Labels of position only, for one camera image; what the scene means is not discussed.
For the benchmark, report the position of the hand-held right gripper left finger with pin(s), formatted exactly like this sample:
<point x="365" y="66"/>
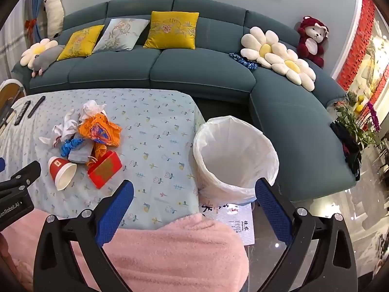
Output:
<point x="117" y="216"/>

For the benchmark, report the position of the white rimmed wooden chair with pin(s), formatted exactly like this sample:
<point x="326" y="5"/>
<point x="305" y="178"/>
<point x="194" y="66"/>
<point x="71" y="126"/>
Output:
<point x="9" y="92"/>

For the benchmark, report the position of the red monkey plush toy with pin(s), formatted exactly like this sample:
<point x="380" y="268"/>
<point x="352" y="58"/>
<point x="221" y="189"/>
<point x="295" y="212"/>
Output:
<point x="304" y="27"/>

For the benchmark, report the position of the red cardboard box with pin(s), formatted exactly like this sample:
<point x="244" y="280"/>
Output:
<point x="105" y="170"/>

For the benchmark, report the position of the wide black remote control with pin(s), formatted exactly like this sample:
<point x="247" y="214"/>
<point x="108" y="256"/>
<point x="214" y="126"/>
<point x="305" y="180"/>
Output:
<point x="22" y="113"/>

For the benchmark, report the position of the grey plush toy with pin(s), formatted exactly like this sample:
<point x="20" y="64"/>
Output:
<point x="45" y="59"/>

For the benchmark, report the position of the white sheer curtain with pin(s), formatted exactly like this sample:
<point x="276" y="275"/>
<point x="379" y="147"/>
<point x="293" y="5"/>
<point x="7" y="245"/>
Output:
<point x="12" y="45"/>

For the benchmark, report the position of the blue knitted cloth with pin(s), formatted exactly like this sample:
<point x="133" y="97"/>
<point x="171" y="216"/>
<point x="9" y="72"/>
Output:
<point x="243" y="60"/>

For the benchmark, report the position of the white printed paper sheet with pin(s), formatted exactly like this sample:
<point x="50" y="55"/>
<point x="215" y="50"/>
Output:
<point x="234" y="222"/>

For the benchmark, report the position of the yellow ornament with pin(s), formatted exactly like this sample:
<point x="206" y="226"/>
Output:
<point x="360" y="102"/>

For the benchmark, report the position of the red lattice wall panel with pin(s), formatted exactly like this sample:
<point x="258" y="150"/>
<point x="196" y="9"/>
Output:
<point x="361" y="36"/>

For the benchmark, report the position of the teal sectional sofa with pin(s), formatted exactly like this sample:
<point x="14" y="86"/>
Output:
<point x="197" y="67"/>

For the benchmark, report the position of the white lined trash bin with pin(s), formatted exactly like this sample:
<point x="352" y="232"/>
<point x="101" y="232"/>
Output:
<point x="234" y="158"/>

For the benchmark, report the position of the pink fleece blanket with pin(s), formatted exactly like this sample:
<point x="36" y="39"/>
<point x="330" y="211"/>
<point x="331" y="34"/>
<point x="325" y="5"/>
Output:
<point x="170" y="255"/>

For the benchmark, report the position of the light blue embroidered pillow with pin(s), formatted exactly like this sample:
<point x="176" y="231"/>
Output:
<point x="120" y="35"/>

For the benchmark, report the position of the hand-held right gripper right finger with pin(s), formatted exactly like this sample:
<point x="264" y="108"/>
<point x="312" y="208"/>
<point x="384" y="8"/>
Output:
<point x="273" y="210"/>

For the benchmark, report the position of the orange plastic wrapper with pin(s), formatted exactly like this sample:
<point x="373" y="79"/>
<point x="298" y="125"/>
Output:
<point x="91" y="127"/>

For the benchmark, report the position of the red curtain tie bow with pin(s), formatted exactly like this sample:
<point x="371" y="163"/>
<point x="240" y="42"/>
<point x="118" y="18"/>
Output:
<point x="30" y="24"/>

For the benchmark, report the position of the yellow embroidered pillow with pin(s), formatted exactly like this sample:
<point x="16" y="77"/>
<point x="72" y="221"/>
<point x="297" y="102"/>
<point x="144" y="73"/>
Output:
<point x="80" y="42"/>
<point x="171" y="30"/>

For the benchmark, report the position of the potted flowering plant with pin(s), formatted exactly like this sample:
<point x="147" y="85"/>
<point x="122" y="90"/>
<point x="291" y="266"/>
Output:
<point x="352" y="121"/>

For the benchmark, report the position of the dark clothes pile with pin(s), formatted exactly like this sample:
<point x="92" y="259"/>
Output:
<point x="346" y="146"/>

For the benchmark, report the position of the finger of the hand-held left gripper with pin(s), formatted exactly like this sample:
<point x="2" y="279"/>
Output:
<point x="24" y="173"/>
<point x="1" y="165"/>

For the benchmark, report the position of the red paper cup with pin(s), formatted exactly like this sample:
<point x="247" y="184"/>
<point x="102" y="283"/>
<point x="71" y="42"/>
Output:
<point x="59" y="167"/>

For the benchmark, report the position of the long white plush toy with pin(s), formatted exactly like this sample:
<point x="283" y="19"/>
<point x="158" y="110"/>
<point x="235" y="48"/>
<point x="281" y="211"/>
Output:
<point x="54" y="15"/>

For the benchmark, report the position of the slim black remote control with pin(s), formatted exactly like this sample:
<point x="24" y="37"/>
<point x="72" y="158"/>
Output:
<point x="36" y="106"/>

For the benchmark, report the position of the grey cloth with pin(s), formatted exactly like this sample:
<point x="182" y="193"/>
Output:
<point x="80" y="153"/>

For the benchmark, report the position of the floral light blue tablecloth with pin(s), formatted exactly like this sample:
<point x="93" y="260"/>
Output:
<point x="152" y="127"/>

